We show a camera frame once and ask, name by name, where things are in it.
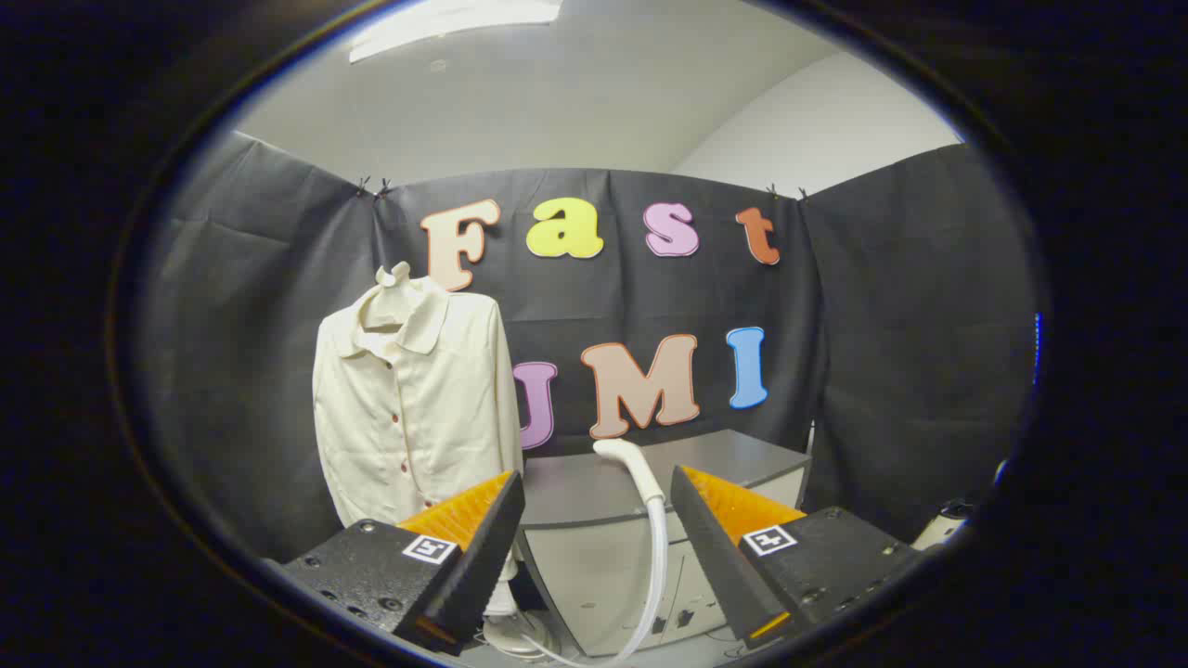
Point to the black backdrop cloth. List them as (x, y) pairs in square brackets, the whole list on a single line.
[(232, 371)]

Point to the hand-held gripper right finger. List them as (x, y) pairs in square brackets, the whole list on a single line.
[(715, 566)]

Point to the cream button shirt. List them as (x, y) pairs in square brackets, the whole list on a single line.
[(418, 417)]

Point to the white garment steamer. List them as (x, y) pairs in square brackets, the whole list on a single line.
[(640, 468)]

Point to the cream clothes hanger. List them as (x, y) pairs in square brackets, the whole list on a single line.
[(394, 275)]

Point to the ceiling light panel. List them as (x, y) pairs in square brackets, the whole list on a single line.
[(445, 23)]

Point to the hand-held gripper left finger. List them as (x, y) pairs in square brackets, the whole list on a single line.
[(483, 566)]

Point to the white device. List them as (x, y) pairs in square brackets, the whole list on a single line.
[(937, 531)]

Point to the grey cabinet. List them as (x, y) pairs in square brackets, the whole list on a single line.
[(594, 575)]

